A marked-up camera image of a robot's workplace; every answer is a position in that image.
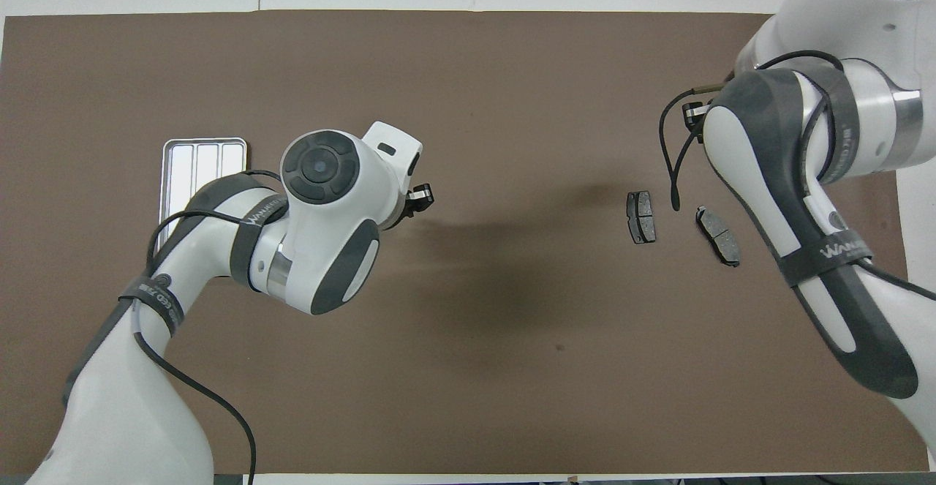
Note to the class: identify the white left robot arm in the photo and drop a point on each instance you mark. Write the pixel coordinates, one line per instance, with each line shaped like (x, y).
(322, 207)

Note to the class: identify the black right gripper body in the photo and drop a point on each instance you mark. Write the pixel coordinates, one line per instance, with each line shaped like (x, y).
(695, 115)

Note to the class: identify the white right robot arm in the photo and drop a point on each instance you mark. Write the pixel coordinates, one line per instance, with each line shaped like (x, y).
(841, 104)

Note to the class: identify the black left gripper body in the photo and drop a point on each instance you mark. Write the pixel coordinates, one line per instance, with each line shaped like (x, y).
(407, 205)

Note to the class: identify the long curved dark brake pad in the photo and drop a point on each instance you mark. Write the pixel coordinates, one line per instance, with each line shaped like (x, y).
(719, 235)

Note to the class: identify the brown table mat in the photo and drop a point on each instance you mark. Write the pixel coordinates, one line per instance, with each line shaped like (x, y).
(512, 104)

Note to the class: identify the rectangular dark brake pad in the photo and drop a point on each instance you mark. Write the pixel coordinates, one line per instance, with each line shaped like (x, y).
(642, 216)

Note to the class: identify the silver metal tray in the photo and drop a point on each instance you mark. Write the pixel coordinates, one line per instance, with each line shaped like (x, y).
(205, 159)

